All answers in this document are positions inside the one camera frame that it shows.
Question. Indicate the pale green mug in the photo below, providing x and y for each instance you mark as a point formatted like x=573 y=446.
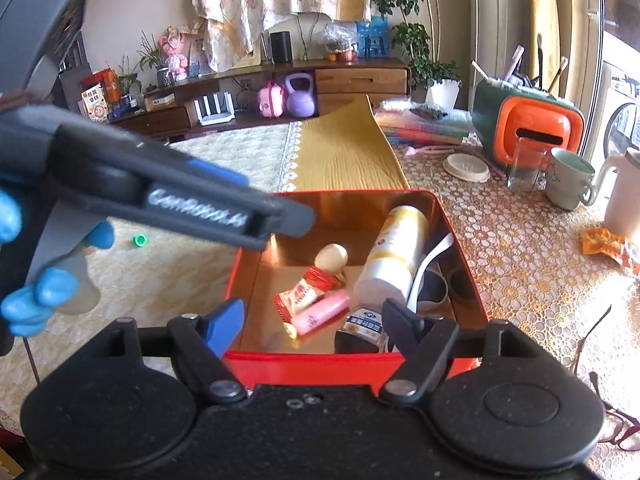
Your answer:
x=567 y=180

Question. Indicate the white and yellow bottle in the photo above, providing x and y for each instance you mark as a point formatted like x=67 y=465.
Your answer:
x=395 y=255

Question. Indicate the clear drinking glass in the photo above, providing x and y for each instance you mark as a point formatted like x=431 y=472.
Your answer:
x=525 y=165

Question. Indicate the orange snack wrapper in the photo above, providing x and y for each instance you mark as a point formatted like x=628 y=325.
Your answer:
x=607 y=247

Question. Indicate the pink tube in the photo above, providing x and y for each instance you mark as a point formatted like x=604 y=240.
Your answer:
x=320 y=312

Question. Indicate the pink toy suitcase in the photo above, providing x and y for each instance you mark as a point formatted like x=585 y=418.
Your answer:
x=270 y=100

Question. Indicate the stack of books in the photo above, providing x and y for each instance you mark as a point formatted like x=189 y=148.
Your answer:
x=425 y=122

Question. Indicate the small cream ball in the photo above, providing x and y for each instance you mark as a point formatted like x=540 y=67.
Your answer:
x=332 y=257

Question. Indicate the white round lid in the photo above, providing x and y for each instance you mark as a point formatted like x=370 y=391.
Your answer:
x=466 y=167

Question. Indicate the purple kettlebell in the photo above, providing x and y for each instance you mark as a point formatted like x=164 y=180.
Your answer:
x=300 y=97

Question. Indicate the floral cloth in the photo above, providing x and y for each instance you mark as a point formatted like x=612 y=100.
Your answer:
x=280 y=0

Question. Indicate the dark framed eyeglasses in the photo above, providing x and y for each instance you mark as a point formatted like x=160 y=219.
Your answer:
x=597 y=390

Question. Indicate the wooden TV cabinet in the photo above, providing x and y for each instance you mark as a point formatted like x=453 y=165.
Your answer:
x=360 y=80

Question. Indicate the green indoor tree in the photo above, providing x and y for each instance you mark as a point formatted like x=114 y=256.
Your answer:
x=405 y=20

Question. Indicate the quilted cream table mat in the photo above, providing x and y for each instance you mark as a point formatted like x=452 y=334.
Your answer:
x=165 y=280

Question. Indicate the plastic bag with fruit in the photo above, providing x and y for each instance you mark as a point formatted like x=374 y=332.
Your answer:
x=340 y=40

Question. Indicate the potted spider plant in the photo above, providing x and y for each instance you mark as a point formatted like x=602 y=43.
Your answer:
x=155 y=60

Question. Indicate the person's left hand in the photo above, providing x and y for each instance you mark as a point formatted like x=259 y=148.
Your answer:
x=35 y=300

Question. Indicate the red tin box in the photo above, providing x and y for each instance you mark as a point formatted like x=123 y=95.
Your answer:
x=300 y=367

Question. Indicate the printed snack box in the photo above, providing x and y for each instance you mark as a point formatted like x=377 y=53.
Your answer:
x=95 y=102

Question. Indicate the standing air conditioner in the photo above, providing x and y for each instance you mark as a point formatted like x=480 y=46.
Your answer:
x=495 y=20

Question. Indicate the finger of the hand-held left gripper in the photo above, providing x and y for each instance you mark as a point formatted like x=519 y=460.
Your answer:
x=220 y=172
x=225 y=210

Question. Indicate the white router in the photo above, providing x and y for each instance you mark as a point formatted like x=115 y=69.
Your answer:
x=215 y=110

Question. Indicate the small potted plant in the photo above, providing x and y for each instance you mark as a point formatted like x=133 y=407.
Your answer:
x=129 y=77

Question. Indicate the yellow textured mat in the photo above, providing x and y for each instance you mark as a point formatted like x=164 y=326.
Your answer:
x=340 y=155

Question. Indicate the white plant pot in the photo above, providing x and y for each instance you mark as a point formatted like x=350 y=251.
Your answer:
x=442 y=94

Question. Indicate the red and white candy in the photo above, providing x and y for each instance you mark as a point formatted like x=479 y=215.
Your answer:
x=300 y=297

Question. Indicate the small cardboard box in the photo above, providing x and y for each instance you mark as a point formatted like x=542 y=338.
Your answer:
x=160 y=101

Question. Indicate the washing machine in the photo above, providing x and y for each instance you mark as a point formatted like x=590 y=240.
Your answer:
x=620 y=120

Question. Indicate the black cylinder speaker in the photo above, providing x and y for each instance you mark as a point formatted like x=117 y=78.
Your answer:
x=281 y=46

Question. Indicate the orange and green box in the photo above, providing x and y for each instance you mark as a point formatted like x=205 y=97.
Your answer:
x=525 y=120

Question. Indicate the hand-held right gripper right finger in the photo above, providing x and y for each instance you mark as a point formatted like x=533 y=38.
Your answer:
x=405 y=330

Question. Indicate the white thermos cup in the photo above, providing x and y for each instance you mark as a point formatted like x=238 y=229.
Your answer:
x=625 y=195

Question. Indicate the small green cap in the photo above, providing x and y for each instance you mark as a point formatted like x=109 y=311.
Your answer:
x=140 y=241

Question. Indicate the white sunglasses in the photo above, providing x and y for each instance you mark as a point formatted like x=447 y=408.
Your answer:
x=432 y=287

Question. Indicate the lace tablecloth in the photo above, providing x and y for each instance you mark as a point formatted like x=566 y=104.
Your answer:
x=525 y=270

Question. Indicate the yellow curtain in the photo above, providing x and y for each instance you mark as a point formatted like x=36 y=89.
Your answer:
x=542 y=20

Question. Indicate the round metal tin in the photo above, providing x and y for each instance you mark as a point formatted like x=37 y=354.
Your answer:
x=362 y=327

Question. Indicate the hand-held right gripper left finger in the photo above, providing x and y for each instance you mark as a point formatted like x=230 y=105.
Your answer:
x=227 y=325

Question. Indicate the blue picture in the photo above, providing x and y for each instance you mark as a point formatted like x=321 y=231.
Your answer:
x=374 y=37

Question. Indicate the pink doll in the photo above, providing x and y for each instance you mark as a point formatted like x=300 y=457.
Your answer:
x=175 y=55

